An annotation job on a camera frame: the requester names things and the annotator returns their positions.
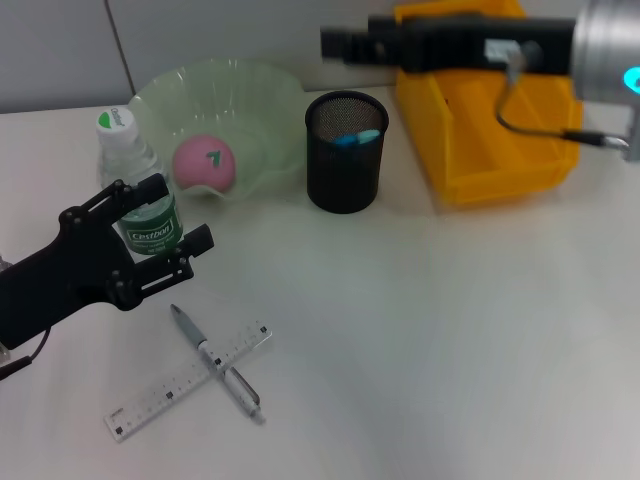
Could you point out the clear plastic ruler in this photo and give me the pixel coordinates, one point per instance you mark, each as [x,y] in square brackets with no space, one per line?
[165,395]

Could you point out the blue scissors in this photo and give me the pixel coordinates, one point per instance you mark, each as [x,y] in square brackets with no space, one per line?
[350,139]

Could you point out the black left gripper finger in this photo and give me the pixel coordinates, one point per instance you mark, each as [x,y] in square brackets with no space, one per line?
[150,189]
[200,242]

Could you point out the silver pen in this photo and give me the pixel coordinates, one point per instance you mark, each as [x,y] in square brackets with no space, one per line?
[187,325]

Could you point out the yellow plastic bin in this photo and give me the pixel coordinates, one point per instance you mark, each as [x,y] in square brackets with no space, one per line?
[500,135]

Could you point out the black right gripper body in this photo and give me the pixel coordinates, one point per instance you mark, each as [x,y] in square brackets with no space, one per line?
[450,45]

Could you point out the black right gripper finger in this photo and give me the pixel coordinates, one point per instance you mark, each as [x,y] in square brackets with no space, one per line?
[360,45]
[385,23]

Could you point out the black mesh pen holder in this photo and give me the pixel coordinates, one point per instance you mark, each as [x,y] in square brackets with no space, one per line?
[345,175]

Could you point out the green wavy glass fruit plate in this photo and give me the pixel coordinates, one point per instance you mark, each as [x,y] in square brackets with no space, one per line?
[240,100]

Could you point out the pink toy peach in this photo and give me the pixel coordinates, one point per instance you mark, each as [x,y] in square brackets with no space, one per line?
[200,165]

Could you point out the clear green-label water bottle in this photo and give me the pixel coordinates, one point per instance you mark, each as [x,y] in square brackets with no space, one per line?
[120,150]

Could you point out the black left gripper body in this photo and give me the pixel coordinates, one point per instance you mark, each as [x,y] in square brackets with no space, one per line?
[55,285]

